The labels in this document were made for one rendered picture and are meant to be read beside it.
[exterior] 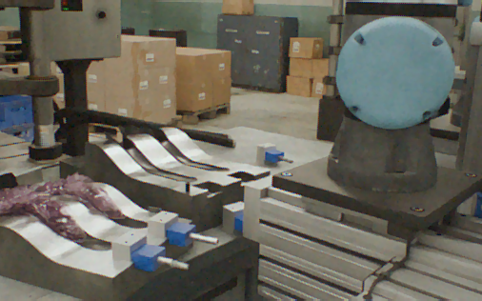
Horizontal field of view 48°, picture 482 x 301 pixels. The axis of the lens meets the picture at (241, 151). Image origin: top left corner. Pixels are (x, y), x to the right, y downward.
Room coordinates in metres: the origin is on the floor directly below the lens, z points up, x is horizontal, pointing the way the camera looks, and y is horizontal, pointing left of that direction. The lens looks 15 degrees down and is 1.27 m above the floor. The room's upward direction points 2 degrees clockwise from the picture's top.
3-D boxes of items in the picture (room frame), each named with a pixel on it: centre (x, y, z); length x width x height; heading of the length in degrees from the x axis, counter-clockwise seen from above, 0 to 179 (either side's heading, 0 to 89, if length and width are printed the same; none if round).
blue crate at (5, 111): (4.68, 2.15, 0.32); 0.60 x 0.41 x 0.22; 60
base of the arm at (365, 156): (0.74, -0.20, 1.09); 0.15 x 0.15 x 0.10
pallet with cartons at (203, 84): (6.40, 0.86, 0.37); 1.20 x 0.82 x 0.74; 62
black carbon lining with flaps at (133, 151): (1.29, 0.20, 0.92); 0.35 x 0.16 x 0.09; 50
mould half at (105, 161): (1.30, 0.20, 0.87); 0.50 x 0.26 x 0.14; 50
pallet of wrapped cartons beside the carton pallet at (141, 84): (5.50, 1.33, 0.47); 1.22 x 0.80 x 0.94; 58
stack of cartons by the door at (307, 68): (8.01, -1.07, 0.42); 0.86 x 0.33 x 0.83; 54
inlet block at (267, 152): (1.59, -0.11, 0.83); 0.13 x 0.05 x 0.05; 40
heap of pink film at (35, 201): (0.98, 0.36, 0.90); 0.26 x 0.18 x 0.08; 67
